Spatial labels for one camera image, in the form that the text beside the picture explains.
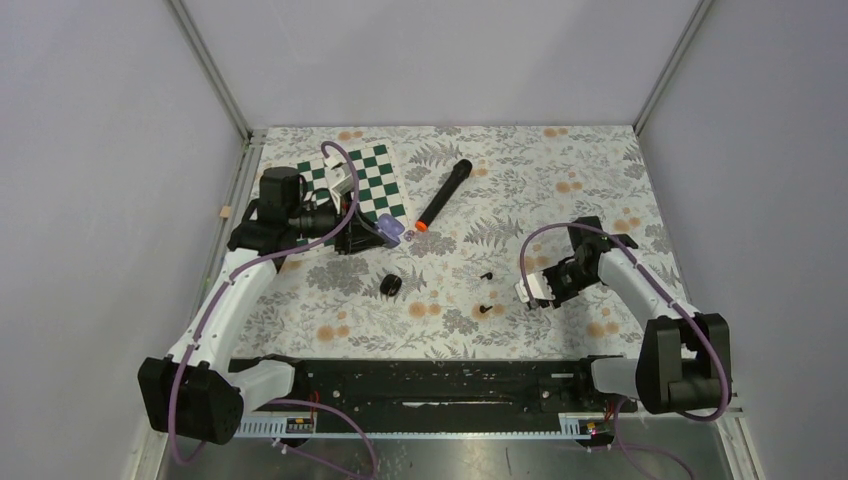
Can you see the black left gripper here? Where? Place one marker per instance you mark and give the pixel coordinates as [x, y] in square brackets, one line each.
[359, 234]

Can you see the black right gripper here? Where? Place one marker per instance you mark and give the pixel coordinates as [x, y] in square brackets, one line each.
[559, 297]

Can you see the purple earbud charging case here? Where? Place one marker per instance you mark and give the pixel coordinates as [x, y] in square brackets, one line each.
[390, 230]

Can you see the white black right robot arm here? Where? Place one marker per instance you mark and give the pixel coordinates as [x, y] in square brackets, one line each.
[684, 363]

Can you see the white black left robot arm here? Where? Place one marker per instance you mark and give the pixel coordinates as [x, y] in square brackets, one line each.
[191, 391]

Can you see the green white checkered board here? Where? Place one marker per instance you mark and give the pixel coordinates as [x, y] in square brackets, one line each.
[382, 187]

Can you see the black round cap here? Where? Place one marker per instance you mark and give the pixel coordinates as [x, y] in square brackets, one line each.
[390, 285]

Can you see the floral patterned table mat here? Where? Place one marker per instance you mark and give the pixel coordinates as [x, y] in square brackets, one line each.
[508, 216]

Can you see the black marker orange cap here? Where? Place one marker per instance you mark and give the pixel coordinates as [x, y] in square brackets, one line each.
[460, 172]

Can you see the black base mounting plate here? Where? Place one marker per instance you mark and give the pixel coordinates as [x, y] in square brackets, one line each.
[422, 388]

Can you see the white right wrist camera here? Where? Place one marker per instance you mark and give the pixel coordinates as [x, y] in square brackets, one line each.
[535, 290]

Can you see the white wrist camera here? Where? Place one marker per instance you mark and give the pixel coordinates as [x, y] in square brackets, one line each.
[535, 290]
[338, 176]

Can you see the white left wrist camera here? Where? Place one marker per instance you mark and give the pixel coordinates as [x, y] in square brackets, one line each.
[338, 176]

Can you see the white slotted cable duct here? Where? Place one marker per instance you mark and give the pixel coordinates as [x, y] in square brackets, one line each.
[302, 426]

